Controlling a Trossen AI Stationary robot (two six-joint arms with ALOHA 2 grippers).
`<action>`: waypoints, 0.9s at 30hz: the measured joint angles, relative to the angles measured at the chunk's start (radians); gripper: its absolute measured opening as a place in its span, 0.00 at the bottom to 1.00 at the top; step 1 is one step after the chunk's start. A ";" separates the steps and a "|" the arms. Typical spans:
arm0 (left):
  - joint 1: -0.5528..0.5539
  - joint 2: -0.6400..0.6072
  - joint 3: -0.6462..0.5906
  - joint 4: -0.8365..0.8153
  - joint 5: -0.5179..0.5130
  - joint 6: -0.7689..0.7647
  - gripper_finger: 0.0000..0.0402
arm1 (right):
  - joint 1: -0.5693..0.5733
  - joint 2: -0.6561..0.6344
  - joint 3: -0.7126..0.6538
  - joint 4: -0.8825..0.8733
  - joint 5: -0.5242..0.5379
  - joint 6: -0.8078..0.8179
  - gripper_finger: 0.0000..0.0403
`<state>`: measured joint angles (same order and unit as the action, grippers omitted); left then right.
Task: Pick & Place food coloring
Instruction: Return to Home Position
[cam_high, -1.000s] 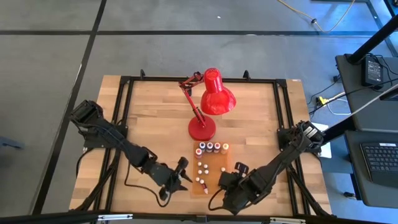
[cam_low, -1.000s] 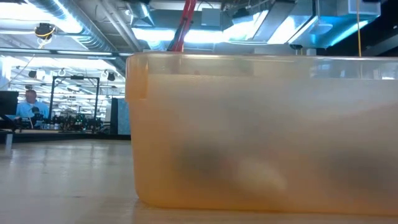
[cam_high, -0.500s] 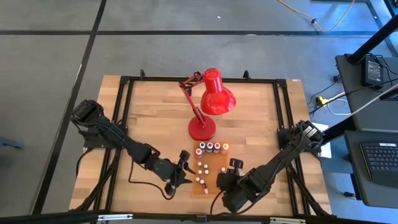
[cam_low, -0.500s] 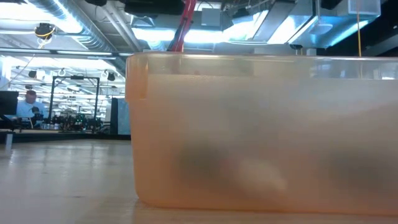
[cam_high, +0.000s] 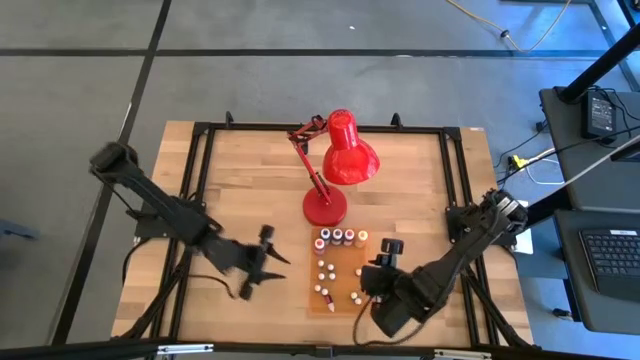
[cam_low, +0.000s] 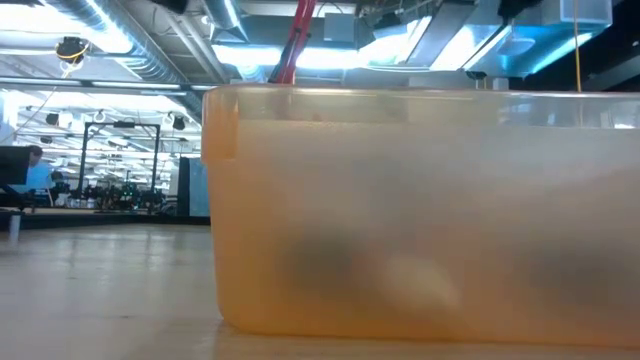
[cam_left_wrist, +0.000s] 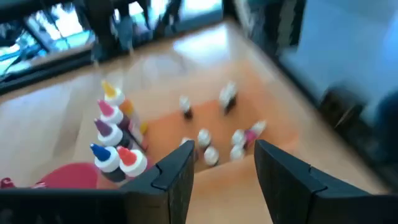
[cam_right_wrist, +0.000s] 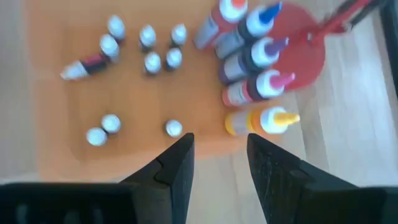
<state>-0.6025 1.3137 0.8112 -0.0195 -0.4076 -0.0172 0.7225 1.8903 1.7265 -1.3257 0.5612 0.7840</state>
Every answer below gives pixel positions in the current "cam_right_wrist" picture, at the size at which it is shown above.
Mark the purple food coloring bottle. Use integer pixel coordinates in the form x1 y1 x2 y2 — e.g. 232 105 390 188
219 36 290 84

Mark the orange translucent plastic bin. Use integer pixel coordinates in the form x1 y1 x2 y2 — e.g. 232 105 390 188
24 0 280 183

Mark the small red food coloring bottle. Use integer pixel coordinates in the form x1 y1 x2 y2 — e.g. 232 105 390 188
144 51 162 76

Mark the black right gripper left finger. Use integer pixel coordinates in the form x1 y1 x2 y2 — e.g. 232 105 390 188
0 133 195 224

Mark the black aluminium table frame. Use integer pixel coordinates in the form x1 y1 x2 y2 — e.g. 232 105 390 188
379 0 398 97

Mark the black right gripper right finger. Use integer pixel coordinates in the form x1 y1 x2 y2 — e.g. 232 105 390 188
247 133 398 224

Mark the small white-capped food coloring bottle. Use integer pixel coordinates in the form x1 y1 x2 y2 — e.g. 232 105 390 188
99 33 121 63
139 24 157 52
170 23 188 47
107 14 126 43
164 119 183 138
101 113 122 134

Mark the blue food coloring bottle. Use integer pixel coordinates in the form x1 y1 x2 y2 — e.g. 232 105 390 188
214 1 284 60

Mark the red desk lamp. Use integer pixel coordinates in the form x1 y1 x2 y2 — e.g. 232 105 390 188
269 0 382 91

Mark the yellow food coloring bottle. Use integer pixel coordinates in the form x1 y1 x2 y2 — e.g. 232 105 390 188
224 106 301 137

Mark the large red food coloring bottle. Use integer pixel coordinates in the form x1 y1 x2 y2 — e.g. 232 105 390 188
222 68 296 107

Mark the red-capped food coloring bottle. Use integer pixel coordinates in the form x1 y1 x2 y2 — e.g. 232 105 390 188
194 0 249 50

